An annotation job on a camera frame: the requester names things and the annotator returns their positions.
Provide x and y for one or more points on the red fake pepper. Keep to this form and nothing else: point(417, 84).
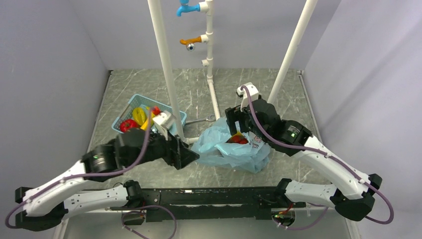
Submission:
point(128, 124)

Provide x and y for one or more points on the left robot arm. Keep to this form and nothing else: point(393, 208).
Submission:
point(46, 206)

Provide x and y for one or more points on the red fake fruit in bag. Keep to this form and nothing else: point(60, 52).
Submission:
point(238, 138)

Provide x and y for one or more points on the orange plastic faucet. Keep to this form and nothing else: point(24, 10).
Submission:
point(190, 43)

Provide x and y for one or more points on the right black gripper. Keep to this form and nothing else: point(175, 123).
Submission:
point(234, 114)

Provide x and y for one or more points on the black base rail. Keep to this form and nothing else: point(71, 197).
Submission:
point(211, 203)

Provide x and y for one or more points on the silver steel wrench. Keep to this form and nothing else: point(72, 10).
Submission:
point(209, 118)

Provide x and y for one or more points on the light blue plastic bag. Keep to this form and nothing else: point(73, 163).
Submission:
point(214, 150)

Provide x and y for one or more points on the blue plastic faucet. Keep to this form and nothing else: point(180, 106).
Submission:
point(185, 8)

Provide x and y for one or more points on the white pvc pipe frame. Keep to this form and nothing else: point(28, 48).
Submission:
point(207, 7)

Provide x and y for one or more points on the yellow fake banana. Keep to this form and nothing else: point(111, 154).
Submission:
point(147, 120)

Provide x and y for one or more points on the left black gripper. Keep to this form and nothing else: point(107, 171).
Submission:
point(177, 154)

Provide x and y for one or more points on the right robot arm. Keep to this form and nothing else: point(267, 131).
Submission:
point(350, 192)

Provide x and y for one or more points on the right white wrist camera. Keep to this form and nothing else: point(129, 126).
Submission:
point(253, 94)

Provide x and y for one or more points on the yellow fake pepper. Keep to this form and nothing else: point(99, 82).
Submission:
point(139, 115)

